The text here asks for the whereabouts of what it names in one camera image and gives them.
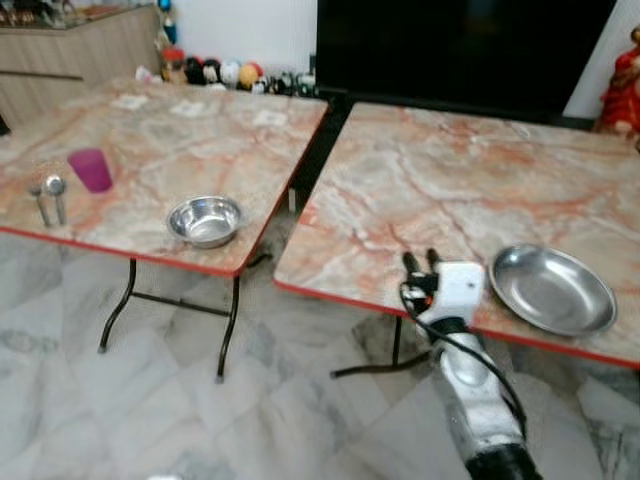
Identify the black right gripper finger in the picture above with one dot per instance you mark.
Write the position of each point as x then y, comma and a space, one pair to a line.
410, 263
433, 259

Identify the steel plate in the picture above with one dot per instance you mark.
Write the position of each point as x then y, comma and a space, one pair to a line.
552, 290

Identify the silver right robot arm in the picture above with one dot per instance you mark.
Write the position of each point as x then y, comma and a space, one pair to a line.
475, 400

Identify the marble pattern folding table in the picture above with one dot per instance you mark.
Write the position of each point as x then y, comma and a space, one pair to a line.
200, 150
450, 180

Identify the steel bowl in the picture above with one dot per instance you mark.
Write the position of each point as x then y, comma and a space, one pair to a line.
205, 220

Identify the black television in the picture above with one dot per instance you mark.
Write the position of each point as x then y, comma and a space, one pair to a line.
460, 50

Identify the orange figurine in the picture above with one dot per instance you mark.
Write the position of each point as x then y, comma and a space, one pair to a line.
250, 76

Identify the red statue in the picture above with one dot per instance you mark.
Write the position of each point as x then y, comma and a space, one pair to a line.
622, 90

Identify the white figurine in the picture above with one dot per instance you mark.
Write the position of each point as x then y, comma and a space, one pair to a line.
230, 73

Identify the black figurine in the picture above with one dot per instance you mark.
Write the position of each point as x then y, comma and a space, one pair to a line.
196, 71

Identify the red hat figurine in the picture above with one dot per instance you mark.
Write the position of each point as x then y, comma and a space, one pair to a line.
172, 63

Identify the white paper napkin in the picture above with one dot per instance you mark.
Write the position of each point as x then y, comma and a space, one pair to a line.
130, 101

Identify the purple plastic cup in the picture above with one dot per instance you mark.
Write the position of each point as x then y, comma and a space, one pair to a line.
90, 170

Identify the blue ornament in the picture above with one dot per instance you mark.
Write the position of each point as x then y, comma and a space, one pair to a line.
166, 25

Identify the steel spoon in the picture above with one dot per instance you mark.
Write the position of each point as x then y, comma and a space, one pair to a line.
56, 186

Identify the wooden cabinet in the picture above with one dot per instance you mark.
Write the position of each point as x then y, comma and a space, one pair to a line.
70, 55

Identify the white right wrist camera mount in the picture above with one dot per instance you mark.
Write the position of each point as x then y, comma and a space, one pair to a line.
458, 285

